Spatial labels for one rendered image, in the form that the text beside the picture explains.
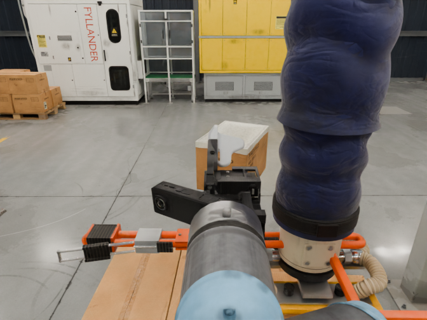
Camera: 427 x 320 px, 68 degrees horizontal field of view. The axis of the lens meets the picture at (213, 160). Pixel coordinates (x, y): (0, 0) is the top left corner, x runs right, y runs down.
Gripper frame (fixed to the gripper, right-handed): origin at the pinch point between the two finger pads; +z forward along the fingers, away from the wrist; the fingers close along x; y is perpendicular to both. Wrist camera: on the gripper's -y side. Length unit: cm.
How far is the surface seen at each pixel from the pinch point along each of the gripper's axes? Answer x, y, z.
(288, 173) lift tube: -10.3, 18.7, 17.6
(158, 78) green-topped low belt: -96, -146, 736
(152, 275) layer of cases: -103, -34, 80
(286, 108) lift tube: 5.8, 17.2, 19.4
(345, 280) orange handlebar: -32.5, 31.6, 4.9
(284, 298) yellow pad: -44.1, 19.1, 10.3
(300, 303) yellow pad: -44, 23, 9
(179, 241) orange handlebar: -32.1, -9.6, 18.8
